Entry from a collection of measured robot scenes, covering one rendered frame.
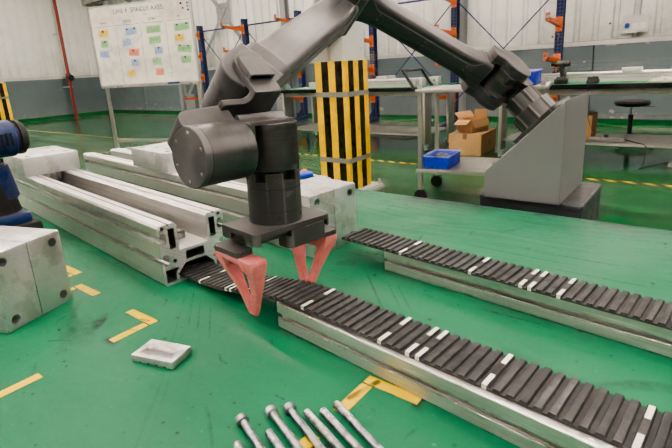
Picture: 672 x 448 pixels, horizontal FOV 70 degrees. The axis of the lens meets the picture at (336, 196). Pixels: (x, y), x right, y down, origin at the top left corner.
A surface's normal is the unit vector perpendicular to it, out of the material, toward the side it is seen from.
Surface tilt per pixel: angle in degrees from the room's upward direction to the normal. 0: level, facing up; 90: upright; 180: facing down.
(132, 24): 90
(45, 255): 90
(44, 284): 90
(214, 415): 0
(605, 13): 90
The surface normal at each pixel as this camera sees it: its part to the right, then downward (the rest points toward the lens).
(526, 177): -0.60, 0.24
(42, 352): -0.05, -0.96
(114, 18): -0.30, 0.26
